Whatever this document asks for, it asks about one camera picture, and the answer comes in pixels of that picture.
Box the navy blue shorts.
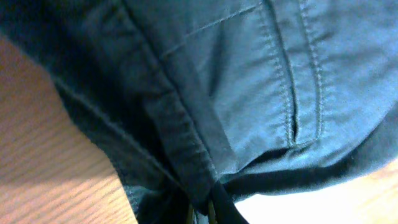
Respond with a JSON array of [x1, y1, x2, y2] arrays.
[[1, 0, 397, 223]]

